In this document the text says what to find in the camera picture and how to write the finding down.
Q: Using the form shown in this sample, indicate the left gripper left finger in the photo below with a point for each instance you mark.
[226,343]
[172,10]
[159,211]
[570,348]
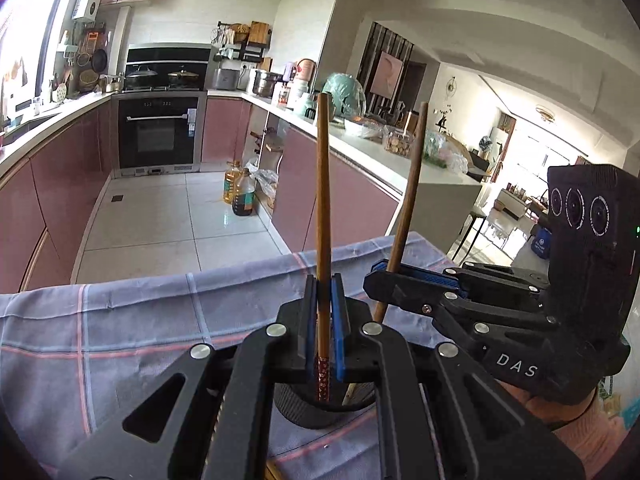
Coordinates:
[207,416]

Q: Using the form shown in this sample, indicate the steel stock pot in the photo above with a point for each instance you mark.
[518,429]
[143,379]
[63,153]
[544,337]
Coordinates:
[264,83]

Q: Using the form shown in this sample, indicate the black wok with lid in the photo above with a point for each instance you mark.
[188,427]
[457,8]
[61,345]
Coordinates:
[140,78]

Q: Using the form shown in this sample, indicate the black built-in oven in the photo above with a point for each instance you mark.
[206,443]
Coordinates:
[159,132]

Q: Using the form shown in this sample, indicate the silver toaster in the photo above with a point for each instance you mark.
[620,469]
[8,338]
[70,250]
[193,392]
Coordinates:
[225,79]

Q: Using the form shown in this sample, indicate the pink kettle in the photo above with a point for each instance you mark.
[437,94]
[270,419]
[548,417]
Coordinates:
[304,73]

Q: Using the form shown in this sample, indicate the plastic bag on counter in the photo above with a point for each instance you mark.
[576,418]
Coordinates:
[446,152]

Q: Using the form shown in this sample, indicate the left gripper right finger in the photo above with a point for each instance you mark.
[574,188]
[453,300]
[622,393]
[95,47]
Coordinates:
[440,415]

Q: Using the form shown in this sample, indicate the bamboo chopstick three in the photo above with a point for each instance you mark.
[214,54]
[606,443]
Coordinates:
[272,472]

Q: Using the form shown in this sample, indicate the cooking oil bottle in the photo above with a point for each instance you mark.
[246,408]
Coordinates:
[231,177]

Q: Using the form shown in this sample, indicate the black mesh pen holder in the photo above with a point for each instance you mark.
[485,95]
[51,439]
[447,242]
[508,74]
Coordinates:
[320,407]

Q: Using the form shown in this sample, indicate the black bar stool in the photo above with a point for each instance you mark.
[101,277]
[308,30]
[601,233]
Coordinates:
[475,226]

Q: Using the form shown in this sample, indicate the dark soy sauce bottle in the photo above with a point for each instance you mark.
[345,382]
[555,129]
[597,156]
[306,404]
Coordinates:
[243,195]

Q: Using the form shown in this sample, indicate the black wall spice rack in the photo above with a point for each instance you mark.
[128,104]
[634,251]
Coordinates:
[242,42]

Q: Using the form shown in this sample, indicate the bamboo chopstick two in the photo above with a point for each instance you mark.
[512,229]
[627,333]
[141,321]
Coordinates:
[402,214]

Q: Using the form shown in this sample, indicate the bamboo chopstick one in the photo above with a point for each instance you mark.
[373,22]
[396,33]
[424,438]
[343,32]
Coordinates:
[323,203]

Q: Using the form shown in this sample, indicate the black pot with lid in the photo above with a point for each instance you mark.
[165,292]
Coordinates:
[183,79]

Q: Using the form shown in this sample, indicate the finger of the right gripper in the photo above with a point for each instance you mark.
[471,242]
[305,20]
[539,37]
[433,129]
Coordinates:
[455,278]
[425,299]

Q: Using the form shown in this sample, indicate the white bowl on counter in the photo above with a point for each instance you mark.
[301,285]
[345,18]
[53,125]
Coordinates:
[362,128]

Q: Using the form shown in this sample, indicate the pink sleeve right forearm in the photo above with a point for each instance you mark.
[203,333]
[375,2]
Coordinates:
[594,438]

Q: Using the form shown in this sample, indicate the plaid grey tablecloth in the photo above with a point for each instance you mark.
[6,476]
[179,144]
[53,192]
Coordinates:
[72,355]

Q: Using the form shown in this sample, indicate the person right hand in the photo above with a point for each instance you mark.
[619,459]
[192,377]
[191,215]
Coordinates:
[549,412]

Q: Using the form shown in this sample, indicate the clear snack container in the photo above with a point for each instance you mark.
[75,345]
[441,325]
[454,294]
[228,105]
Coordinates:
[397,141]

